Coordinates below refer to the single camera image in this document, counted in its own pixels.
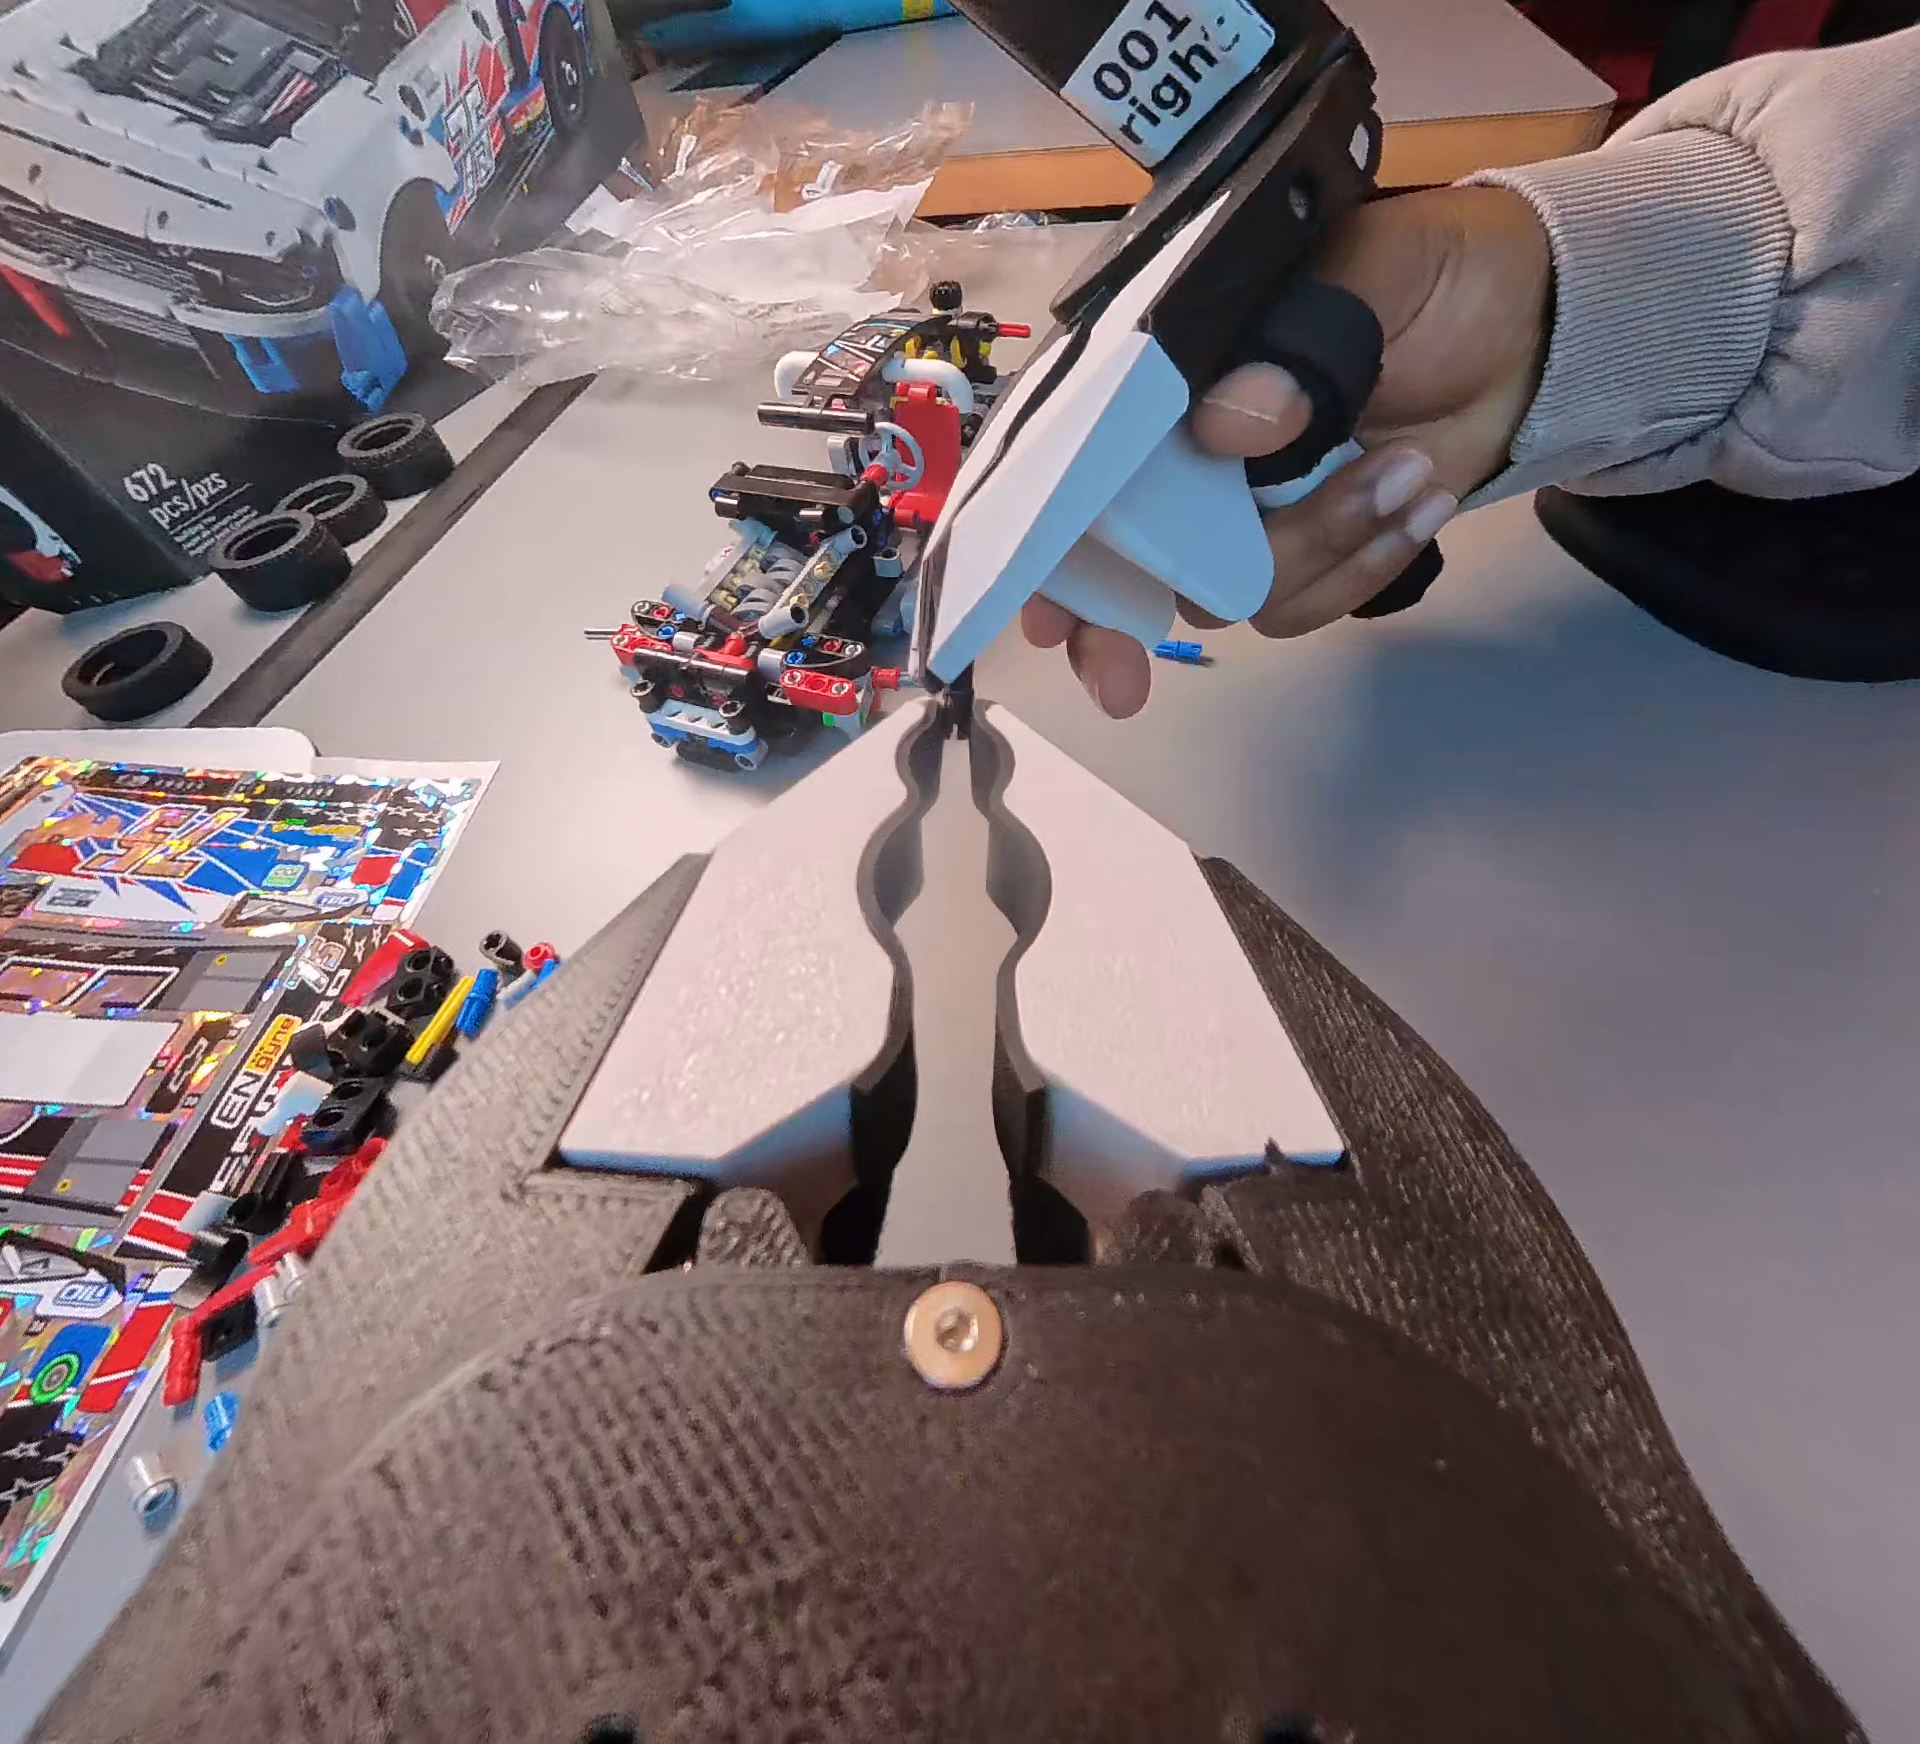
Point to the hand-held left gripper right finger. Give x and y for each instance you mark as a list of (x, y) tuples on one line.
[(1169, 1023)]

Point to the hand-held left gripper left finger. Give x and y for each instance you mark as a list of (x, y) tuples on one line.
[(736, 1009)]

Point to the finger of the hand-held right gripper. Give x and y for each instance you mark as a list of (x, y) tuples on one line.
[(1073, 499), (1002, 412)]

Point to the black lego link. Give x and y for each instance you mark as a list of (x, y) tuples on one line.
[(956, 713)]

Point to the person's right forearm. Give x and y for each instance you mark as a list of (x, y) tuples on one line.
[(1725, 275)]

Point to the partly built lego car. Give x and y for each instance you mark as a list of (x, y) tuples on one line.
[(810, 546)]

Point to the pile of mixed lego pieces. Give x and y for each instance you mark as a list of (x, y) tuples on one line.
[(360, 1070)]

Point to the black lego tyre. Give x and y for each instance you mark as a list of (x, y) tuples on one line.
[(393, 454)]

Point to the black lego box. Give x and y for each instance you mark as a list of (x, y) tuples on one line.
[(225, 126)]

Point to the person's right hand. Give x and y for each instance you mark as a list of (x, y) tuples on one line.
[(1455, 334)]

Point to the clear plastic bag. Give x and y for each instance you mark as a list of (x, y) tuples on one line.
[(676, 245)]

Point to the colourful sticker sheet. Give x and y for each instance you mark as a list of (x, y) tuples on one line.
[(150, 1023)]

